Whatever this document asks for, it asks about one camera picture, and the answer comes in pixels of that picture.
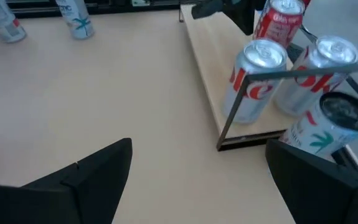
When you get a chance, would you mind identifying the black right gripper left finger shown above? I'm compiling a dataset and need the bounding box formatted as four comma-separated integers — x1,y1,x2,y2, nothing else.
0,138,133,224

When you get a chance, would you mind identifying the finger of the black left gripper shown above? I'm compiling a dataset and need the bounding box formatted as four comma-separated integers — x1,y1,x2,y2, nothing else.
191,0,225,20
222,0,267,36

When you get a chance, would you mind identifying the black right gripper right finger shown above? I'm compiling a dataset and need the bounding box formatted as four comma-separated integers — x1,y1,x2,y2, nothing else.
265,138,358,224

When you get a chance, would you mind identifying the red Coca-Cola can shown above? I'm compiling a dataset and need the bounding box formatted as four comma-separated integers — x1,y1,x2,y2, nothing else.
252,0,306,49

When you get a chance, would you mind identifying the Celsius Peach Vibe can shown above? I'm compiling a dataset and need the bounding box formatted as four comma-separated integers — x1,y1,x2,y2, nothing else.
278,91,358,160

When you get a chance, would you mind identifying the Celsius Arctic Vibe can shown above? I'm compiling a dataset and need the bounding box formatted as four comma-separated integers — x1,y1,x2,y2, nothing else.
55,0,95,40

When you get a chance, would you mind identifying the silver red-print tall can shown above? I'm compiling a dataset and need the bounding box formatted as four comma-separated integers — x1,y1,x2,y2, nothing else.
0,0,27,44

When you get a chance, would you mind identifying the black-framed wooden shelf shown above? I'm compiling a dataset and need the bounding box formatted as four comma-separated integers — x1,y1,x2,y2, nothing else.
178,2,358,175

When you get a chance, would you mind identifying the silver Diet Coke can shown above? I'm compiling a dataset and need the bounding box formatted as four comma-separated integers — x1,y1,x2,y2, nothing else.
222,39,288,124
274,35,358,116

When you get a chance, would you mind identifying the black table edge rail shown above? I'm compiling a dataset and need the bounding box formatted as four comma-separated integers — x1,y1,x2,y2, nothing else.
6,0,181,18

